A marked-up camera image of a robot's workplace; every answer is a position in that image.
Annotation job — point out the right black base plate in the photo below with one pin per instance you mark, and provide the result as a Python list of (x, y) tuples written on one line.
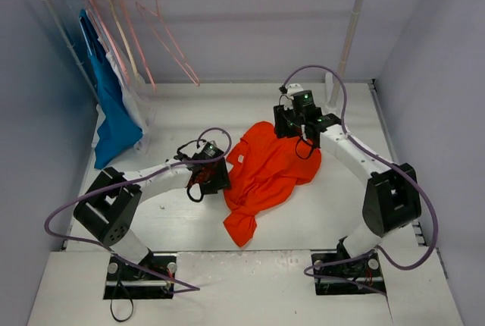
[(360, 277)]

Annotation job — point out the pink wire hanger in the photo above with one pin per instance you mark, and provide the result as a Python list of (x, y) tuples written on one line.
[(154, 19)]

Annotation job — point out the white t shirt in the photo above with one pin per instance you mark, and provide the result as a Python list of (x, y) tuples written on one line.
[(139, 109)]

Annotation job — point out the blue t shirt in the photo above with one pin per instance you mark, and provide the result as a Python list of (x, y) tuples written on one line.
[(117, 132)]

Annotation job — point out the beige wooden hanger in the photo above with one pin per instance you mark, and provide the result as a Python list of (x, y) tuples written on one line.
[(121, 18)]

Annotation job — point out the pink plastic hanger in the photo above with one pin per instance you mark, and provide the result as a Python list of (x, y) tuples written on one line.
[(136, 42)]

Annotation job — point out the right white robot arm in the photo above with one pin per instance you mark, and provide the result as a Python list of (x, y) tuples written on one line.
[(390, 201)]

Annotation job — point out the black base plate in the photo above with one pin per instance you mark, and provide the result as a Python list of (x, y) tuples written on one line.
[(126, 282), (360, 277)]

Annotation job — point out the light pink hanger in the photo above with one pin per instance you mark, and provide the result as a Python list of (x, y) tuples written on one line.
[(109, 40)]

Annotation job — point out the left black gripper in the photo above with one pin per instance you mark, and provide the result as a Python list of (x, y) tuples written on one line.
[(218, 176)]

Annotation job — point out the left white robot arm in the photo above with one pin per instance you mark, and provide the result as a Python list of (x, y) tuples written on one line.
[(108, 214)]

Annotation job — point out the orange t shirt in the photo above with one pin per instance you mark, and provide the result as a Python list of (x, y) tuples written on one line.
[(265, 171)]

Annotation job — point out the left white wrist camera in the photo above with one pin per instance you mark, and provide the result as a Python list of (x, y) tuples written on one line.
[(209, 148)]

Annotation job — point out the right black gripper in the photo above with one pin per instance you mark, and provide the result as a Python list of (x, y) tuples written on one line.
[(283, 123)]

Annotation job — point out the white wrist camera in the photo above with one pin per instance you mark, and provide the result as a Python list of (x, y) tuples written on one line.
[(288, 90), (209, 148)]

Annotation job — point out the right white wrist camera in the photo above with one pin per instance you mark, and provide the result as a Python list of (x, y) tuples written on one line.
[(288, 90)]

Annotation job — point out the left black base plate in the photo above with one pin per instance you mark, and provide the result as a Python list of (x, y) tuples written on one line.
[(126, 282)]

